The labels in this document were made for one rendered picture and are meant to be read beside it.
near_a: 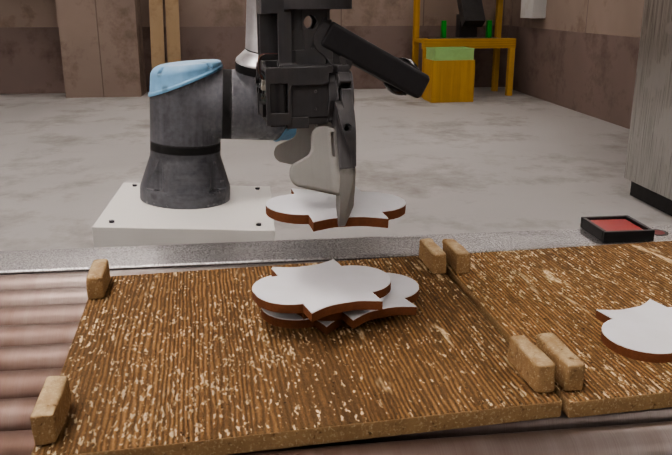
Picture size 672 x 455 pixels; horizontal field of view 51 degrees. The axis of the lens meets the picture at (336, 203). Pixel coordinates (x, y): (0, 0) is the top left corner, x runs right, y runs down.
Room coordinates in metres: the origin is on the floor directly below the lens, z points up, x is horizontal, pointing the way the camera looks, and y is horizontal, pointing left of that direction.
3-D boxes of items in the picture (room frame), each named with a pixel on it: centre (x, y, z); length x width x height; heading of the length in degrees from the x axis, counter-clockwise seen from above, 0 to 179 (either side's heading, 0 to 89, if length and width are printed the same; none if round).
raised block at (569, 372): (0.55, -0.19, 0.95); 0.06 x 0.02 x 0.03; 10
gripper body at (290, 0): (0.67, 0.03, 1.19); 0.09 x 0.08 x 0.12; 103
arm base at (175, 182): (1.17, 0.26, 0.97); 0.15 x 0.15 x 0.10
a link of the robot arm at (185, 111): (1.17, 0.24, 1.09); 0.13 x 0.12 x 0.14; 99
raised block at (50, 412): (0.47, 0.22, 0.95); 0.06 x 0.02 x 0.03; 11
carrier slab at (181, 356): (0.64, 0.05, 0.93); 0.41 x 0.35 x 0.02; 101
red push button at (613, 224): (1.00, -0.42, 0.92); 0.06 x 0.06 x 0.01; 7
